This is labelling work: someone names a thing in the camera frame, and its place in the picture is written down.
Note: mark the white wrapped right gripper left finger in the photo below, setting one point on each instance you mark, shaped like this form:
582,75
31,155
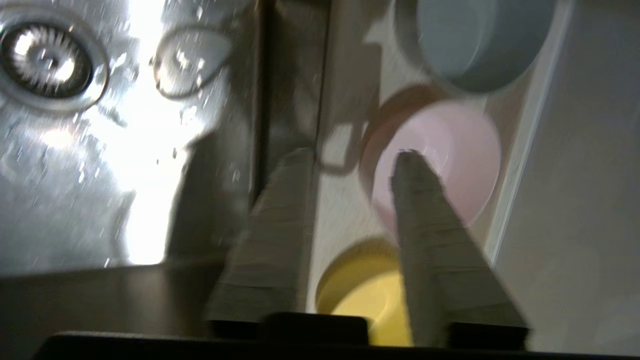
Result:
272,250

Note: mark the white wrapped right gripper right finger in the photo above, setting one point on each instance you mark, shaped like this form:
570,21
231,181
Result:
440,270

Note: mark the yellow bowl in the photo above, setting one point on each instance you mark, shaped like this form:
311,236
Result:
370,295

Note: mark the pink bowl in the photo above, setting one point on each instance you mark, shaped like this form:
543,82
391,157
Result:
460,150

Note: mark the light blue bowl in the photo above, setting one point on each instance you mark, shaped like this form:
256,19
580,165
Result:
480,45

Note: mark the stainless steel sink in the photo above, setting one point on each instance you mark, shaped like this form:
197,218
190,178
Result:
75,200

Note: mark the round metal drain strainer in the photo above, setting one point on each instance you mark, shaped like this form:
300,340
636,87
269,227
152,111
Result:
47,60

